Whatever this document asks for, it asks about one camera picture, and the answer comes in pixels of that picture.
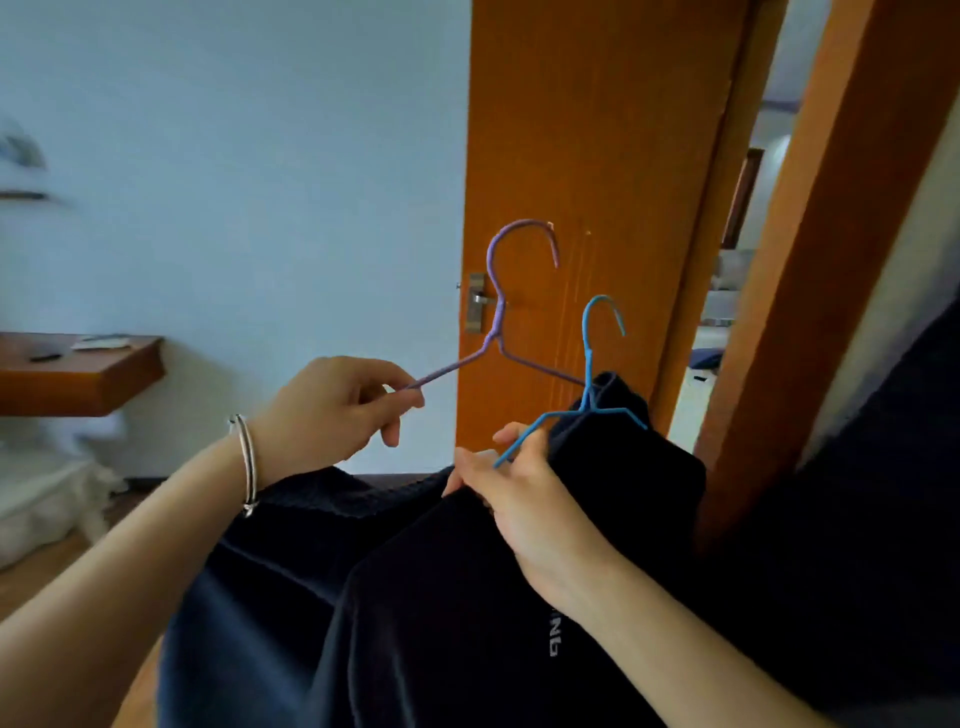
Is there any person's right hand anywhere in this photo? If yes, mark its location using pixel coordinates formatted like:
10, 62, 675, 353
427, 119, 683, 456
442, 422, 628, 603

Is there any person's left hand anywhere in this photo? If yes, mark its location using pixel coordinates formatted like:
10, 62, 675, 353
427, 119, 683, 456
247, 356, 426, 490

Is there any blue wire clothes hanger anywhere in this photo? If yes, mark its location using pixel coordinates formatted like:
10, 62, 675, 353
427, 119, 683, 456
492, 294, 648, 470

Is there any purple wire clothes hanger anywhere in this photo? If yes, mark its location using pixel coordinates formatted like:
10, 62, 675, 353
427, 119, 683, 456
405, 219, 588, 392

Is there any dark navy garment with lettering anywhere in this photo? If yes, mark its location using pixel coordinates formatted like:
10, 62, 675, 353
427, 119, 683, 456
298, 372, 708, 728

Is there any person's left forearm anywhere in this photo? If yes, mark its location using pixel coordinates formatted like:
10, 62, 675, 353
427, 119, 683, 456
0, 431, 258, 728

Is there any person's right forearm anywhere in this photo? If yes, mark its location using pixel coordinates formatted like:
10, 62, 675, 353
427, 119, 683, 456
553, 553, 835, 728

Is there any dark blue textured garment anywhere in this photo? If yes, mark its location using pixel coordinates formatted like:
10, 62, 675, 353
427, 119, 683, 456
159, 465, 456, 728

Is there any dark brown wooden door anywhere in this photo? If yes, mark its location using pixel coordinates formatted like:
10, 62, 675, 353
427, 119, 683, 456
721, 147, 766, 251

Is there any dark hanging fabric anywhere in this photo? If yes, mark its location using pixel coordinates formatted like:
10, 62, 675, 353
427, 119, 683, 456
693, 300, 960, 728

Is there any orange wooden door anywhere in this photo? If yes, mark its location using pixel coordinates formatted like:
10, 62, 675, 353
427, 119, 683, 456
454, 0, 790, 476

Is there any white bedding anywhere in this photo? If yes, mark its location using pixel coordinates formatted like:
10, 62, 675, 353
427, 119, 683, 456
0, 414, 130, 571

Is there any metal door handle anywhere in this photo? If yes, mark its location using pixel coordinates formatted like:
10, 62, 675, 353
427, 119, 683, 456
456, 273, 501, 336

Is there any silver bracelet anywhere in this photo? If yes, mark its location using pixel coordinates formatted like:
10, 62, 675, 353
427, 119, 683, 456
228, 414, 261, 519

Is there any brown wooden wall shelf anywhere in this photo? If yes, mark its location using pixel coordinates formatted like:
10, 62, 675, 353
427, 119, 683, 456
0, 332, 167, 419

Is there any orange wooden door frame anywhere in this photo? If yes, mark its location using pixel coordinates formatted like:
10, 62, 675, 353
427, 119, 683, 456
693, 0, 960, 558

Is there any blurred grey wall fixture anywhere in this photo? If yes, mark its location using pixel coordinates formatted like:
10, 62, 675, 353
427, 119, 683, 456
0, 123, 61, 208

